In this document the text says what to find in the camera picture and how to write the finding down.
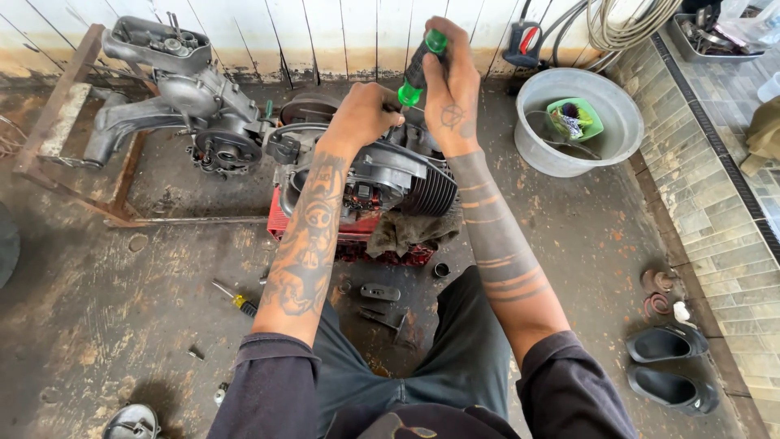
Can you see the white spark plug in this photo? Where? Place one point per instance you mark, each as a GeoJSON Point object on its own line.
{"type": "Point", "coordinates": [220, 394]}

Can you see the clear plastic bag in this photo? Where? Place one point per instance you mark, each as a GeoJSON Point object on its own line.
{"type": "Point", "coordinates": [752, 21]}

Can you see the grey metal bracket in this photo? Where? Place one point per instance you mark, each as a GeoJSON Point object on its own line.
{"type": "Point", "coordinates": [379, 292]}

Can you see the grey scooter engine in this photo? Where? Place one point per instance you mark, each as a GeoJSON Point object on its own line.
{"type": "Point", "coordinates": [204, 116]}

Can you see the rusty metal frame stand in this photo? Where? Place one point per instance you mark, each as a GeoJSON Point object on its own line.
{"type": "Point", "coordinates": [55, 122]}

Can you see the person's dark trousers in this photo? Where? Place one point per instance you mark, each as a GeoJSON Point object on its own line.
{"type": "Point", "coordinates": [426, 353]}

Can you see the small dark metal part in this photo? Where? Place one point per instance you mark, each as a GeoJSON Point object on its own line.
{"type": "Point", "coordinates": [195, 352]}

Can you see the black floor drain grate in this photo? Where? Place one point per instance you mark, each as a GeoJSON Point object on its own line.
{"type": "Point", "coordinates": [719, 143]}

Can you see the person's left fingers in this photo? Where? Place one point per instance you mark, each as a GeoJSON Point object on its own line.
{"type": "Point", "coordinates": [393, 113]}

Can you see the person's right hand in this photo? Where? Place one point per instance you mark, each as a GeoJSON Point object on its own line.
{"type": "Point", "coordinates": [454, 103]}

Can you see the person's left hand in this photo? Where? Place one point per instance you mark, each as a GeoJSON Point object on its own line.
{"type": "Point", "coordinates": [359, 116]}

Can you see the dark round tyre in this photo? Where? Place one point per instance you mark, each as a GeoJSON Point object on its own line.
{"type": "Point", "coordinates": [6, 244]}

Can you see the dirty olive rag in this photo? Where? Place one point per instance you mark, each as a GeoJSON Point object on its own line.
{"type": "Point", "coordinates": [408, 231]}

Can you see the olive cloth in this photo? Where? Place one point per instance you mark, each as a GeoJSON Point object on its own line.
{"type": "Point", "coordinates": [763, 137]}

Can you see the grey tray of tools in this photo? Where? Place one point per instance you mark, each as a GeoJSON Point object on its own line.
{"type": "Point", "coordinates": [701, 36]}

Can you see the red plastic crate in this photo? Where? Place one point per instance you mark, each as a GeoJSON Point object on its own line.
{"type": "Point", "coordinates": [359, 236]}

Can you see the red black electric switch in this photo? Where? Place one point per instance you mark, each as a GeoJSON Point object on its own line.
{"type": "Point", "coordinates": [523, 44]}

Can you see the chrome round cover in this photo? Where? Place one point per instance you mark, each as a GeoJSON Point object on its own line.
{"type": "Point", "coordinates": [131, 424]}

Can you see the white plastic cup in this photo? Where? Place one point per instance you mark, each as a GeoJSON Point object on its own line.
{"type": "Point", "coordinates": [770, 88]}

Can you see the green plastic bowl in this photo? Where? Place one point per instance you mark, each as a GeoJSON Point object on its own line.
{"type": "Point", "coordinates": [588, 113]}

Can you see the black rubber sandal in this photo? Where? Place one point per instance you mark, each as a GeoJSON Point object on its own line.
{"type": "Point", "coordinates": [670, 390]}
{"type": "Point", "coordinates": [667, 342]}

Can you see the black scooter engine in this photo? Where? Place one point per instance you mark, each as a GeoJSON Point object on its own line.
{"type": "Point", "coordinates": [381, 174]}

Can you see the grey plastic basin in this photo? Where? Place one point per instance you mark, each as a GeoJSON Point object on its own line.
{"type": "Point", "coordinates": [615, 116]}

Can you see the black metal T wrench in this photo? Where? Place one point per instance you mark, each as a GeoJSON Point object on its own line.
{"type": "Point", "coordinates": [382, 319]}

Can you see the grey engine case cover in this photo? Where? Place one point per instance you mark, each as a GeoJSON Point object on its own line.
{"type": "Point", "coordinates": [152, 42]}

